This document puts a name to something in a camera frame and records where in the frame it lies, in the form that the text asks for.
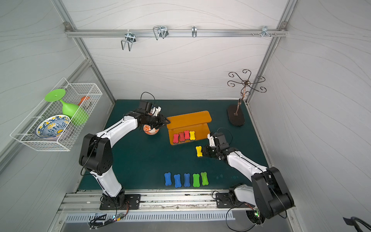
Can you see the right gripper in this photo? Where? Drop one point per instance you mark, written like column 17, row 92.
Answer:
column 210, row 151

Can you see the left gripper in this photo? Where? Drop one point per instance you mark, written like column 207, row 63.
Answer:
column 158, row 120

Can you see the yellow eraser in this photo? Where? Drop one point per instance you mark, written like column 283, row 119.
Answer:
column 199, row 151
column 192, row 136

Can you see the red eraser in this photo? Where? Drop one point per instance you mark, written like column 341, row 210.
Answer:
column 182, row 137
column 187, row 135
column 175, row 138

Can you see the green eraser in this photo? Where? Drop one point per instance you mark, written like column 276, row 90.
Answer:
column 196, row 180
column 204, row 177

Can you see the orange two-tier shelf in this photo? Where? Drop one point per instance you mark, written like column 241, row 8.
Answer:
column 197, row 122

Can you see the blue eraser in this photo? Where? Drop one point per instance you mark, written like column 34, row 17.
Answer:
column 186, row 180
column 168, row 179
column 177, row 181

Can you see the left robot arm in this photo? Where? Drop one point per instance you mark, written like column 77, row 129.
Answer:
column 97, row 158

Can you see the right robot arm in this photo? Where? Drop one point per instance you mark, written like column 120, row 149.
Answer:
column 269, row 192

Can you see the orange patterned bowl front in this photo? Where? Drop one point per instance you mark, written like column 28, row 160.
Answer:
column 149, row 130

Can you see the metal jewelry stand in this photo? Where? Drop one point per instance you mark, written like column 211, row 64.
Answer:
column 234, row 111

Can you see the green plastic goblet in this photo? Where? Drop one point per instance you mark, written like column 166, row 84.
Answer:
column 77, row 114

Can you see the orange item in basket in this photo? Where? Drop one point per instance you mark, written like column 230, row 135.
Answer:
column 85, row 101

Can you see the double metal hook left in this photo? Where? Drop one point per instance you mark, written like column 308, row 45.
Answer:
column 128, row 41

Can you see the double metal hook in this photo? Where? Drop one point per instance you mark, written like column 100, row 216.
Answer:
column 160, row 32
column 128, row 41

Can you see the double metal hook middle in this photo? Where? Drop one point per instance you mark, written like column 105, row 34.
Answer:
column 160, row 32

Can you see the single metal hook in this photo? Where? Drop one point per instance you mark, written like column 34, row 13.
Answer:
column 194, row 31

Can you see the blue yellow patterned bowl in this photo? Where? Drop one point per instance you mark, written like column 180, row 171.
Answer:
column 52, row 127

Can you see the aluminium crossbar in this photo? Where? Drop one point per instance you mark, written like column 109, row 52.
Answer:
column 173, row 33

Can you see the metal hook right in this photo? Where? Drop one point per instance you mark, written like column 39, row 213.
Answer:
column 264, row 33

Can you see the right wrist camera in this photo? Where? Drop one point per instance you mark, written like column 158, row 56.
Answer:
column 218, row 140

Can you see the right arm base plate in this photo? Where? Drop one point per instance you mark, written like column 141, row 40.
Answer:
column 227, row 200

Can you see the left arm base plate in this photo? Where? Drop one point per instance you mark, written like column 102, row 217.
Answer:
column 122, row 201

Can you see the white wire basket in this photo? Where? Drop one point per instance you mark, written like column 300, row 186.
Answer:
column 25, row 131

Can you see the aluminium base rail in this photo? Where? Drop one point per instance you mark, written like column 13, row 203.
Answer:
column 151, row 200

